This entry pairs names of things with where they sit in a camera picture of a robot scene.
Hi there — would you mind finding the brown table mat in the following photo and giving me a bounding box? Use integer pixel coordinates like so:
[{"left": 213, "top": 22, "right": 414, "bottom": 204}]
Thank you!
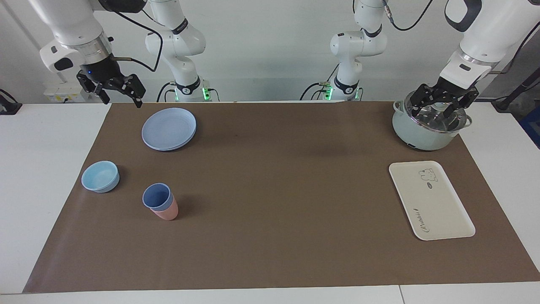
[{"left": 22, "top": 101, "right": 540, "bottom": 294}]

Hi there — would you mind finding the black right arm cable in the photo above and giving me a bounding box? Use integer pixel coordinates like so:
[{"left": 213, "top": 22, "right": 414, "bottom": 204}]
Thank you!
[{"left": 113, "top": 11, "right": 163, "bottom": 72}]

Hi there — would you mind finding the light blue bowl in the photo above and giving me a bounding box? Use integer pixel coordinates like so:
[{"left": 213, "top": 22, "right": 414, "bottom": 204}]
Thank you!
[{"left": 81, "top": 161, "right": 120, "bottom": 193}]

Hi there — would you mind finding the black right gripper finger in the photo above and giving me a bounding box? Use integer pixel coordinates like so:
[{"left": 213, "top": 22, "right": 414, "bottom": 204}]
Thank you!
[
  {"left": 111, "top": 74, "right": 146, "bottom": 108},
  {"left": 77, "top": 71, "right": 111, "bottom": 104}
]

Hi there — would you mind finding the pink plastic cup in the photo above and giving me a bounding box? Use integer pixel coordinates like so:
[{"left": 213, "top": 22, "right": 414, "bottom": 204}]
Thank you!
[{"left": 151, "top": 196, "right": 179, "bottom": 221}]

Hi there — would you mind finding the blue crate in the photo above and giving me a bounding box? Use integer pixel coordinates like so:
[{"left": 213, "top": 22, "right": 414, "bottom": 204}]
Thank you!
[{"left": 519, "top": 106, "right": 540, "bottom": 149}]

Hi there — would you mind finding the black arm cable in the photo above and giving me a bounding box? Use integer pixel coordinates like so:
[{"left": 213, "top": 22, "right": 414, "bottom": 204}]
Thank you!
[
  {"left": 113, "top": 11, "right": 163, "bottom": 72},
  {"left": 382, "top": 0, "right": 540, "bottom": 74}
]

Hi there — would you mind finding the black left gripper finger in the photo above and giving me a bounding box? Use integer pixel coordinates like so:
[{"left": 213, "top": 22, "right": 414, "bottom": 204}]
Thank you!
[
  {"left": 442, "top": 87, "right": 480, "bottom": 124},
  {"left": 412, "top": 84, "right": 441, "bottom": 117}
]

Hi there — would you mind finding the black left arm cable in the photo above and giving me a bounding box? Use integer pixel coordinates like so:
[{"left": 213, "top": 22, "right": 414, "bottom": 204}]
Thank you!
[{"left": 382, "top": 0, "right": 540, "bottom": 74}]

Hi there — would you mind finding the black table clamp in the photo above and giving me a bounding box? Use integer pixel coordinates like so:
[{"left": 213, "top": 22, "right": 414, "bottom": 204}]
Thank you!
[{"left": 0, "top": 89, "right": 22, "bottom": 115}]

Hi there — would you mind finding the white power strip box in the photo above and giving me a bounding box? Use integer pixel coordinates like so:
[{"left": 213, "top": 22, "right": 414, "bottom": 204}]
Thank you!
[{"left": 43, "top": 81, "right": 91, "bottom": 103}]

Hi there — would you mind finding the black left base cable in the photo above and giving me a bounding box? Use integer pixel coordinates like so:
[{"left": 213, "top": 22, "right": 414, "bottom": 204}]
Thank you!
[{"left": 300, "top": 63, "right": 340, "bottom": 101}]

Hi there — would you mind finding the pale green cooking pot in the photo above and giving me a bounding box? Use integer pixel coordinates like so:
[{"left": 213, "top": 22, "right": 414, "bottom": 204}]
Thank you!
[{"left": 392, "top": 91, "right": 473, "bottom": 151}]

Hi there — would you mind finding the blue round plate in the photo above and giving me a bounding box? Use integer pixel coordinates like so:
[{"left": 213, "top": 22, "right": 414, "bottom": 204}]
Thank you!
[{"left": 141, "top": 108, "right": 197, "bottom": 152}]

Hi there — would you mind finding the cream rabbit print tray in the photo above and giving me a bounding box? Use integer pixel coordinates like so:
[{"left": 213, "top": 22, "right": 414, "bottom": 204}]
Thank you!
[{"left": 389, "top": 161, "right": 476, "bottom": 241}]

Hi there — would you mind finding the blue plastic cup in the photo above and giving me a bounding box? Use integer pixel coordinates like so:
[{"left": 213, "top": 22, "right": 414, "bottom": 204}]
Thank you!
[{"left": 142, "top": 183, "right": 173, "bottom": 212}]

